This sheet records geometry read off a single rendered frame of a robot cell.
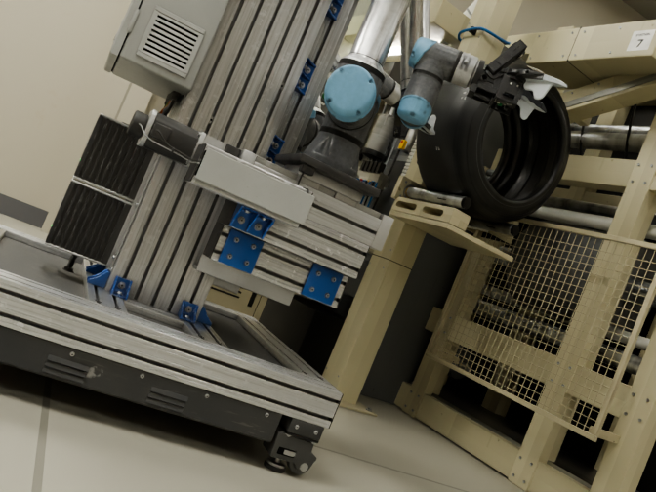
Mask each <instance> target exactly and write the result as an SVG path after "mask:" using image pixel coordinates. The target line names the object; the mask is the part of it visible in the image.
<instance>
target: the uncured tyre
mask: <svg viewBox="0 0 656 492"><path fill-rule="evenodd" d="M451 84H453V83H451V82H448V81H445V80H444V81H443V83H442V85H443V86H441V88H440V91H439V93H438V96H437V98H436V101H435V103H434V105H433V108H432V111H431V115H430V117H431V116H432V115H435V116H436V120H435V124H434V127H433V129H434V130H435V135H429V134H427V133H425V132H423V131H421V130H419V129H418V133H417V143H416V150H417V161H418V166H419V170H420V174H421V177H422V179H423V182H424V184H425V186H426V188H427V189H428V190H433V191H438V192H444V193H449V194H455V195H461V196H466V197H469V198H470V199H471V206H470V208H469V209H461V208H456V207H452V208H456V209H458V210H460V211H461V212H463V213H465V214H467V215H469V216H470V217H471V218H475V219H480V220H484V221H488V222H493V223H507V222H513V221H517V220H520V219H523V218H525V217H527V216H529V215H531V214H532V213H534V212H535V211H536V210H538V209H539V208H540V207H541V206H542V205H543V204H544V203H545V202H546V201H547V200H548V198H549V197H550V196H551V195H552V193H553V192H554V190H555V189H556V187H557V185H558V184H559V182H560V180H561V178H562V176H563V173H564V171H565V168H566V165H567V161H568V157H569V152H570V145H571V129H570V121H569V116H568V112H567V109H566V106H565V103H564V101H563V99H562V97H561V94H560V92H559V91H558V89H557V87H555V86H552V87H551V88H550V89H549V91H548V92H547V93H546V95H545V96H544V97H543V98H542V99H541V100H538V101H539V102H541V103H543V104H544V106H545V108H546V110H547V112H546V113H544V112H541V111H539V110H536V109H534V110H533V111H532V112H531V114H530V115H529V116H528V117H527V119H525V120H523V119H521V118H520V107H519V106H518V105H517V106H516V107H515V108H513V109H512V110H511V113H510V115H509V116H508V115H505V114H502V113H500V112H499V113H500V115H501V118H502V122H503V128H504V145H503V151H502V155H501V158H500V161H499V163H498V165H497V167H496V169H495V171H494V172H493V174H492V175H491V176H490V178H489V179H487V176H486V173H485V170H484V166H483V159H482V143H483V137H484V132H485V129H486V125H487V123H488V120H489V118H490V116H491V114H492V112H493V111H494V110H492V109H490V108H488V107H489V105H488V104H486V103H483V102H479V101H477V100H474V99H472V98H469V97H468V98H467V100H466V101H461V100H460V97H461V95H462V94H463V93H464V91H468V90H469V87H467V88H463V87H460V86H458V85H455V84H454V85H451ZM435 145H440V152H435Z"/></svg>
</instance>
